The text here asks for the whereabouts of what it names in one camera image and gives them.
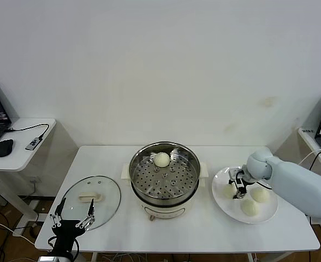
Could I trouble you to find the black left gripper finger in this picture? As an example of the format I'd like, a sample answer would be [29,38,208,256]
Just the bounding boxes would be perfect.
[49,198,67,229]
[75,198,96,230]

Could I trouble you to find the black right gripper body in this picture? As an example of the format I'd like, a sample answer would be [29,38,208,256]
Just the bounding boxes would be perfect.
[235,168,251,187]

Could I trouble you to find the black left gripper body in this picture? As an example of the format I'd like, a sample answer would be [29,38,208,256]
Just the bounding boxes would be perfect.
[52,220,85,254]

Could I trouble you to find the white steamed baozi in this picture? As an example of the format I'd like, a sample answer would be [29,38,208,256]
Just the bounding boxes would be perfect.
[250,188,271,204]
[221,185,236,201]
[153,152,170,168]
[240,199,260,217]

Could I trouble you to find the round glass pot lid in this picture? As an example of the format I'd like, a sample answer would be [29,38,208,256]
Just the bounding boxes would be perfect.
[59,175,122,231]

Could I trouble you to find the perforated steel steamer basket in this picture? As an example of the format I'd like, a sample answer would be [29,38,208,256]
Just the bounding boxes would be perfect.
[129,141,201,205]

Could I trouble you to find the round white plate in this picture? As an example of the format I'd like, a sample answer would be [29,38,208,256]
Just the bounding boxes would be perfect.
[211,166,279,225]

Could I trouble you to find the white side table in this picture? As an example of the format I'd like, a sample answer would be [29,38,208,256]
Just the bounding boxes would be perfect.
[0,117,57,238]
[296,127,321,241]

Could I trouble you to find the cream electric cooker pot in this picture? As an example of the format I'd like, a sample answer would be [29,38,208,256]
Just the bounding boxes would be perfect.
[121,160,208,222]

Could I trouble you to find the silver usb hub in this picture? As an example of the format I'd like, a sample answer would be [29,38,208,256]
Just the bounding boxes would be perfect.
[25,135,44,150]

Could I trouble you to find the black computer mouse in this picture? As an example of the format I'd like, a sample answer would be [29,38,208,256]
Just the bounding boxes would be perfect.
[0,138,15,158]

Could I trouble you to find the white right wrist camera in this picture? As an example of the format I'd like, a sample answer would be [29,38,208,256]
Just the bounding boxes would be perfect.
[228,168,242,181]

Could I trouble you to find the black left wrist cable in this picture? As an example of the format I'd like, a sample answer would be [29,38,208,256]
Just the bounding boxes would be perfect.
[47,236,80,259]

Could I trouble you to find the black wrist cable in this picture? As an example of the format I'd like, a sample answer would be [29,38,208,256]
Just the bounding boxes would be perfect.
[47,236,80,259]
[243,174,272,190]

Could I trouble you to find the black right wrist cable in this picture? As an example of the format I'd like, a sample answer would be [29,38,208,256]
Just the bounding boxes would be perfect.
[243,174,272,190]

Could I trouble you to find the white floor cable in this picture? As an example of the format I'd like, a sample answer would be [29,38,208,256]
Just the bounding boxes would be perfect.
[0,212,37,246]

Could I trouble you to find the white cable bundle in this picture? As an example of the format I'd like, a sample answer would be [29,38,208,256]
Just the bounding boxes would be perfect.
[100,253,150,262]

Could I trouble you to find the white laptop cable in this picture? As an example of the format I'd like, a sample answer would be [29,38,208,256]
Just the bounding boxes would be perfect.
[298,148,321,166]

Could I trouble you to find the black cable with power adapter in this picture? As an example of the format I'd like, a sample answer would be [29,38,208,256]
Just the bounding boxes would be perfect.
[310,151,321,171]

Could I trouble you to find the black usb cable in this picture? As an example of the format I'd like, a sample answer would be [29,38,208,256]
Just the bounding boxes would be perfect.
[6,123,51,138]

